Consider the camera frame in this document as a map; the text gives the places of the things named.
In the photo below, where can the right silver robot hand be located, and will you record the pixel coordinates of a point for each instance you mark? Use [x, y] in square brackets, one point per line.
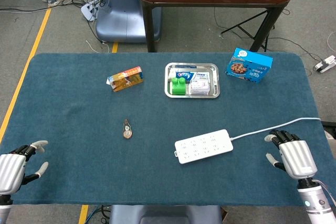
[296, 158]

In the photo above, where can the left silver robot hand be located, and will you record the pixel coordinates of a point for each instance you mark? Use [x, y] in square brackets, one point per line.
[11, 169]

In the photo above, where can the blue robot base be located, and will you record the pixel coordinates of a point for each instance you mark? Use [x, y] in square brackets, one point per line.
[118, 16]

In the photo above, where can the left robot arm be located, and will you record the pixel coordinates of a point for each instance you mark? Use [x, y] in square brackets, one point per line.
[4, 209]

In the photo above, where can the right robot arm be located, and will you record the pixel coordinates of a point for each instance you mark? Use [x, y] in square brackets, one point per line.
[315, 203]

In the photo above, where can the white floor power strip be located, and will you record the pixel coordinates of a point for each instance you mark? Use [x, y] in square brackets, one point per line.
[326, 64]
[89, 11]

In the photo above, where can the blue table cloth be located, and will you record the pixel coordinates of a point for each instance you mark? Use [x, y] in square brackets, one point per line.
[78, 129]

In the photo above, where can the blue cookie box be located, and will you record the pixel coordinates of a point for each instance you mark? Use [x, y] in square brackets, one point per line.
[249, 66]

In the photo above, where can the steel tray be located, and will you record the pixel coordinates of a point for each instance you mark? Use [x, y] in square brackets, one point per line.
[214, 82]

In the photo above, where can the pale pink wrapped packet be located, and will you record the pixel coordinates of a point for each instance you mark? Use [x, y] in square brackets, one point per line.
[199, 87]

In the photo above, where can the white blue printed packet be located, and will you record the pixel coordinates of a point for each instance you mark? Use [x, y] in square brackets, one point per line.
[202, 76]

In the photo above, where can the green toy block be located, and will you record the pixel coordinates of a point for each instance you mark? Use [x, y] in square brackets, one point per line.
[179, 87]

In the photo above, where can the blue white snack packet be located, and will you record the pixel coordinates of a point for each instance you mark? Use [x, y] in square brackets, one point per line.
[185, 75]

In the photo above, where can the grey blue robot body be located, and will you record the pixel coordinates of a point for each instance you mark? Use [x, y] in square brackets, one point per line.
[165, 214]

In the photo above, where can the orange snack box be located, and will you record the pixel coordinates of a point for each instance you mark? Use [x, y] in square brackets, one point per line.
[127, 79]

